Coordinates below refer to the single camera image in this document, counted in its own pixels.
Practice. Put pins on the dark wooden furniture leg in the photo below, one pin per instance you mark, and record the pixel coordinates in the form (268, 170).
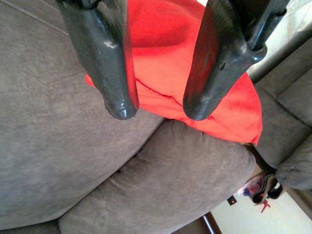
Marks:
(208, 225)

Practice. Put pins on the small black device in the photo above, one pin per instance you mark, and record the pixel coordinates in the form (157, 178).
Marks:
(232, 201)

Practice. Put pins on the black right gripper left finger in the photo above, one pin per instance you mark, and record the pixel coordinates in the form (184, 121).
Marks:
(104, 61)

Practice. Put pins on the red pillow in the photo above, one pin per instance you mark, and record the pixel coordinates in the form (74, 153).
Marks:
(161, 61)

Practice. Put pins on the sheer white curtain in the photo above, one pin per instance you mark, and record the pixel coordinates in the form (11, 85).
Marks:
(299, 19)

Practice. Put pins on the grey fabric sofa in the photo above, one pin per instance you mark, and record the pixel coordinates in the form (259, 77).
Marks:
(73, 146)

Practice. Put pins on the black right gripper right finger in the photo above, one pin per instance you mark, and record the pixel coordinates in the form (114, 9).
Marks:
(212, 68)

